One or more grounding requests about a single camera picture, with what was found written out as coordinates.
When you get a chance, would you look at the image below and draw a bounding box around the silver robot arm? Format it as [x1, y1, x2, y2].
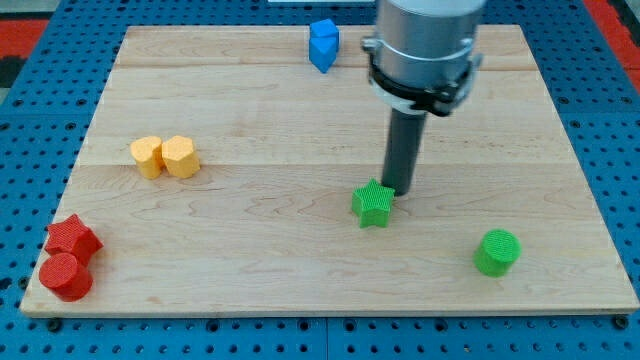
[361, 0, 486, 196]

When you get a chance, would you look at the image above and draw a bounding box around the yellow heart block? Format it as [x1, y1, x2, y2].
[130, 136, 164, 179]

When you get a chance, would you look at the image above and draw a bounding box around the green cylinder block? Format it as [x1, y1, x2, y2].
[473, 229, 521, 277]

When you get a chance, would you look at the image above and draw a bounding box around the black clamp ring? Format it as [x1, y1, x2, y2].
[367, 52, 477, 118]

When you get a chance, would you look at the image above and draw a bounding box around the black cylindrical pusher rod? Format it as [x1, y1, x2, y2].
[381, 109, 427, 196]

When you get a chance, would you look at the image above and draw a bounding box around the blue cube block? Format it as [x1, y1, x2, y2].
[309, 19, 339, 41]

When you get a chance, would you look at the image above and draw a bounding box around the red cylinder block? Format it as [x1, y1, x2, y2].
[38, 253, 93, 302]

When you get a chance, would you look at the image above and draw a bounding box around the yellow hexagon block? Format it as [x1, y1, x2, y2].
[161, 135, 200, 179]

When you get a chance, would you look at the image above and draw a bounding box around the red star block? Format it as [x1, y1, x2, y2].
[44, 214, 103, 266]

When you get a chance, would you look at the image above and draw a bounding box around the green star block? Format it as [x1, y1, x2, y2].
[351, 179, 395, 228]

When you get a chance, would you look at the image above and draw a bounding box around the blue triangular block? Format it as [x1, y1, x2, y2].
[308, 37, 338, 73]

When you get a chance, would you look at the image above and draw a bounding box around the wooden board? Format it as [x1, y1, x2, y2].
[21, 25, 639, 318]

